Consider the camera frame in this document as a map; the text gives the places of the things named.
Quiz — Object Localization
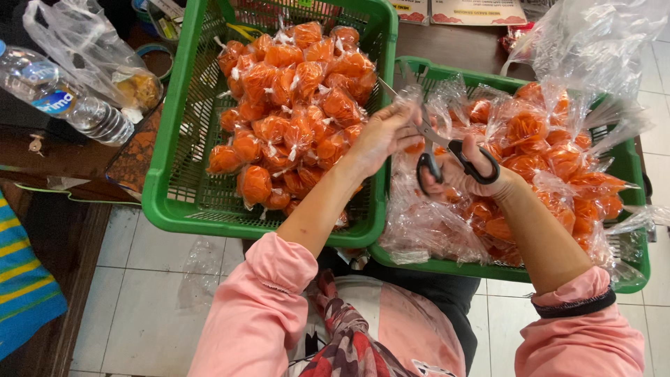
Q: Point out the blue yellow striped cloth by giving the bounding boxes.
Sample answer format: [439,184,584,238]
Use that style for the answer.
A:
[0,188,69,362]

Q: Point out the clear bag with yellow food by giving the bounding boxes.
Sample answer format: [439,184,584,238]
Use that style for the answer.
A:
[22,0,164,124]

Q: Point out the large clear plastic bag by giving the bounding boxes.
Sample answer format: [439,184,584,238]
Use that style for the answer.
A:
[500,0,670,158]

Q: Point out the red wrapped packets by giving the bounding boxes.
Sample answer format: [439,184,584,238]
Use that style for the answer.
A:
[499,21,536,54]

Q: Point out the pink long-sleeved shirt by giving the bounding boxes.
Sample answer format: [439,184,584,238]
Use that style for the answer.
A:
[187,232,646,377]

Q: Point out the pile of tied orange packets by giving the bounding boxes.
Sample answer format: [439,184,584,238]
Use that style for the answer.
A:
[206,21,379,231]

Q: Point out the crumpled clear plastic bag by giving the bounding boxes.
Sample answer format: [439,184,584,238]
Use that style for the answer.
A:
[177,236,248,311]

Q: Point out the low green plastic basket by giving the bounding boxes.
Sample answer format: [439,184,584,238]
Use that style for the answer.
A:
[368,56,652,294]

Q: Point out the pile of untrimmed orange packets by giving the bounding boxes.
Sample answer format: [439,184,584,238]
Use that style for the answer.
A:
[379,79,656,284]

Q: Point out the person's right hand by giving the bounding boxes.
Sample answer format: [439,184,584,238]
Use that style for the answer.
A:
[420,134,520,203]

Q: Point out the tall green plastic basket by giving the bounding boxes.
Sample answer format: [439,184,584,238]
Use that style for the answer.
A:
[141,0,400,250]

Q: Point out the container of pens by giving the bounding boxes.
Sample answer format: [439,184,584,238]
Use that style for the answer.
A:
[131,0,185,44]

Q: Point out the yellow rubber bands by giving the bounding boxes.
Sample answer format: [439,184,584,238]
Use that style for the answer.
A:
[225,22,263,44]

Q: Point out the clear plastic water bottle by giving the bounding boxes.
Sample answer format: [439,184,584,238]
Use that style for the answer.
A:
[0,39,136,147]

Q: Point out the person's left hand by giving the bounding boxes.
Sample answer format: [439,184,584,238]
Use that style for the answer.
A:
[348,99,425,182]

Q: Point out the red grey patterned scarf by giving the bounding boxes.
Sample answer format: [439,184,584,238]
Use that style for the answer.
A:
[297,269,420,377]

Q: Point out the orange snack packet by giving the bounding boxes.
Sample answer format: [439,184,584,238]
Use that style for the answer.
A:
[392,84,446,156]

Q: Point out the brown patterned tray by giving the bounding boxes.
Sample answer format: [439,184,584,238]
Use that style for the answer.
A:
[104,102,166,203]

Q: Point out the small printed menu card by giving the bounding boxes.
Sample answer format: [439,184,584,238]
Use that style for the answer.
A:
[390,0,430,26]

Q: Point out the wide printed menu card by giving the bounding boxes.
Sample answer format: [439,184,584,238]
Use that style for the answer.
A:
[430,0,529,27]

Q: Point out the black-handled steel scissors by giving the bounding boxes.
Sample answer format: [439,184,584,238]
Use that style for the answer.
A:
[378,77,501,198]

